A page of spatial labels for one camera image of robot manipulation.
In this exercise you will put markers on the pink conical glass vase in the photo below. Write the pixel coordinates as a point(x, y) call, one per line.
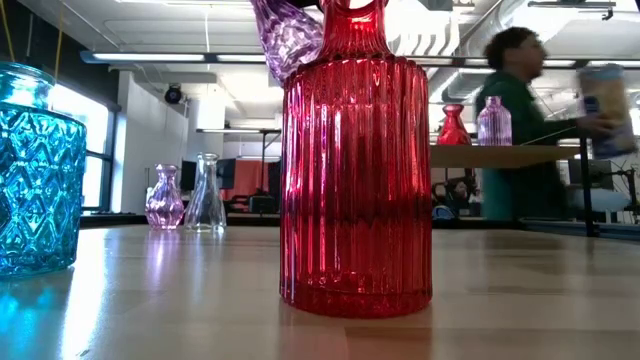
point(290, 40)

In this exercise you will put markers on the red ribbed glass vase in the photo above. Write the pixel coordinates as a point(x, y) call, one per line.
point(355, 175)

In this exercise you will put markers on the red conical glass vase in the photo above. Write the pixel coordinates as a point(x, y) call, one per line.
point(453, 132)

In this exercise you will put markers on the purple ribbed glass vase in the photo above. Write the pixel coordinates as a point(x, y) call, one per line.
point(494, 125)

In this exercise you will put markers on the clear conical glass vase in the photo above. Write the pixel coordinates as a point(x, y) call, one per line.
point(206, 210)

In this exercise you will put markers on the black ceiling spotlight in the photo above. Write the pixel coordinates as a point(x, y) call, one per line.
point(173, 95)

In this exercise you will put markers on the ceiling light strip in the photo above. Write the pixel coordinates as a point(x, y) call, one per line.
point(150, 57)

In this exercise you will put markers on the orange partition panel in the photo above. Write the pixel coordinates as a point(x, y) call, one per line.
point(247, 177)

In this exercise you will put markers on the black computer monitor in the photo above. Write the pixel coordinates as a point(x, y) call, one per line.
point(227, 172)
point(600, 175)

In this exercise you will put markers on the person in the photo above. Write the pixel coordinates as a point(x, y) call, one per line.
point(461, 192)
point(515, 100)

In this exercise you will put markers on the small pink glass vase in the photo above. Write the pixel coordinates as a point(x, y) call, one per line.
point(164, 205)

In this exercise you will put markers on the blue bag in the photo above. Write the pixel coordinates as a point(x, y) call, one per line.
point(445, 214)

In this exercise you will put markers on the person's hand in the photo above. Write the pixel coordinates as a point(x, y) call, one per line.
point(597, 125)

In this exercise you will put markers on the white printed container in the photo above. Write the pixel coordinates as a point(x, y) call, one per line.
point(607, 100)

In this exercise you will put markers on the blue textured glass vase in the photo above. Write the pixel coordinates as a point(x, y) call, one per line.
point(40, 190)

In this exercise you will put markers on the silver ventilation duct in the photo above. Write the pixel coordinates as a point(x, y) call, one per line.
point(460, 87)

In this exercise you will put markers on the wooden shelf black frame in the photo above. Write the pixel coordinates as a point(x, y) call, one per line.
point(500, 156)

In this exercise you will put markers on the window with black frame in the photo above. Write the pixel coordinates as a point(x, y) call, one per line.
point(75, 125)

